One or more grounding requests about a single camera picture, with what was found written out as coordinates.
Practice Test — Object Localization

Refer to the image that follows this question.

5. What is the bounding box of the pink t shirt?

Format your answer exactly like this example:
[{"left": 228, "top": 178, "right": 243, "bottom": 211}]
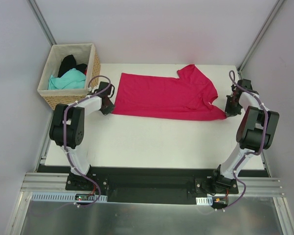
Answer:
[{"left": 113, "top": 64, "right": 226, "bottom": 121}]

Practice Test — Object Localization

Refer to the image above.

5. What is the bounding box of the wicker laundry basket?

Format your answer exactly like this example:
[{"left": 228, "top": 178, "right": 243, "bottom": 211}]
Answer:
[{"left": 37, "top": 43, "right": 101, "bottom": 109}]

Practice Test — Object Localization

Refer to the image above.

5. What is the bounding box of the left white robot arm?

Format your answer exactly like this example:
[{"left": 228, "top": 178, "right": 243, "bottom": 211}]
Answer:
[{"left": 49, "top": 81, "right": 115, "bottom": 190}]

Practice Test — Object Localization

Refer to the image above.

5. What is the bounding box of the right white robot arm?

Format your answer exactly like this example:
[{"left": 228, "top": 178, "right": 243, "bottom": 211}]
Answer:
[{"left": 210, "top": 79, "right": 279, "bottom": 193}]

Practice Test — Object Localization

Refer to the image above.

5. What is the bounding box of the teal t shirt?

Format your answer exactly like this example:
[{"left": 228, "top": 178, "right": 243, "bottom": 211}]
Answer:
[{"left": 48, "top": 69, "right": 86, "bottom": 90}]

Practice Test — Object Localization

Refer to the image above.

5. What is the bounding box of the black t shirt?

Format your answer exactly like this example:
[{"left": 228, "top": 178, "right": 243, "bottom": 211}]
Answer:
[{"left": 58, "top": 54, "right": 88, "bottom": 77}]

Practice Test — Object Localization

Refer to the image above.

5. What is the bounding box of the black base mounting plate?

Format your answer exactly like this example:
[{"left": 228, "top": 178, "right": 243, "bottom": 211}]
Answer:
[{"left": 38, "top": 166, "right": 239, "bottom": 205}]

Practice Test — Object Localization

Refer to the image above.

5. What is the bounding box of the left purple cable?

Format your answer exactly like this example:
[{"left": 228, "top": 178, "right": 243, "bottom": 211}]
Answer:
[{"left": 63, "top": 75, "right": 113, "bottom": 209}]

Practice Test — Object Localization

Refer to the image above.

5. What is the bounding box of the right slotted cable duct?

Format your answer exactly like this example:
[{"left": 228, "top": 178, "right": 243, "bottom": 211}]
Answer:
[{"left": 196, "top": 196, "right": 213, "bottom": 206}]

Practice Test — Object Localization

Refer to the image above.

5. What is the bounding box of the slotted cable duct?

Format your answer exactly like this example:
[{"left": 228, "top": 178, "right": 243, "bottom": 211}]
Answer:
[
  {"left": 196, "top": 196, "right": 213, "bottom": 206},
  {"left": 31, "top": 192, "right": 108, "bottom": 203}
]

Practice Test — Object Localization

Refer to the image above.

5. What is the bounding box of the aluminium front rail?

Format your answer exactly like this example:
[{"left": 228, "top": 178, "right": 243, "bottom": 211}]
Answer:
[{"left": 21, "top": 172, "right": 286, "bottom": 197}]

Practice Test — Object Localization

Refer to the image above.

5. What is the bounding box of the left slotted cable duct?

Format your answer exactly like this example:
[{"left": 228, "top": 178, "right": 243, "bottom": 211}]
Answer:
[{"left": 31, "top": 192, "right": 108, "bottom": 203}]

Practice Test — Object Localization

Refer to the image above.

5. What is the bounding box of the right aluminium frame post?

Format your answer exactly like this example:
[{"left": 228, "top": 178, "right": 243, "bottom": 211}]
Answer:
[{"left": 237, "top": 0, "right": 287, "bottom": 75}]

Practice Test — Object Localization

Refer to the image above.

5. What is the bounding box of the aluminium frame post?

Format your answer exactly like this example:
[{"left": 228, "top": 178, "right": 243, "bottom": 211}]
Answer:
[
  {"left": 27, "top": 0, "right": 57, "bottom": 46},
  {"left": 237, "top": 0, "right": 287, "bottom": 75}
]

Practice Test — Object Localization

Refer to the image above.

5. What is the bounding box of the left aluminium frame post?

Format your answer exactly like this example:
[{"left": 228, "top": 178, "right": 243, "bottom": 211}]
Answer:
[{"left": 27, "top": 0, "right": 57, "bottom": 46}]

